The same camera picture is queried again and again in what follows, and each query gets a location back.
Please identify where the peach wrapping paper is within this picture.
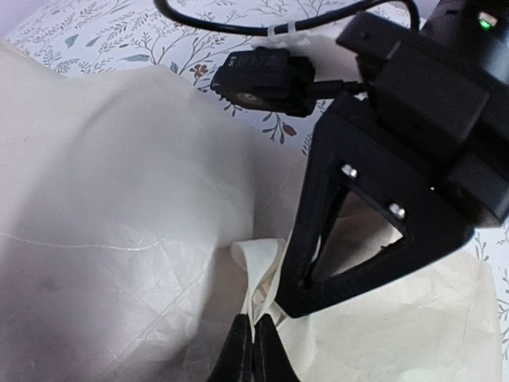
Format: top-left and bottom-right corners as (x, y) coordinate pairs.
(1, 41), (502, 381)

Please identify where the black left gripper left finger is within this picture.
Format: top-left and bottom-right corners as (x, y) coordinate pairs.
(206, 314), (253, 382)

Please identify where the floral tablecloth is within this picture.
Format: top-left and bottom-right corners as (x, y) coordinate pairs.
(6, 1), (508, 381)

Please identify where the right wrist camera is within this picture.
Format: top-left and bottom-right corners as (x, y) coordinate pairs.
(211, 47), (316, 118)

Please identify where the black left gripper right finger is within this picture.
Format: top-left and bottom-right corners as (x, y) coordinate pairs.
(252, 314), (298, 382)

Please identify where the cream ribbon bow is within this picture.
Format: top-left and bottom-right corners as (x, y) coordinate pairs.
(230, 239), (317, 379)

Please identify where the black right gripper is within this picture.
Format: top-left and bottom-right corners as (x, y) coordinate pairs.
(314, 1), (508, 239)

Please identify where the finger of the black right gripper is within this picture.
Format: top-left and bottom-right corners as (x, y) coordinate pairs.
(278, 234), (472, 318)
(276, 127), (352, 310)

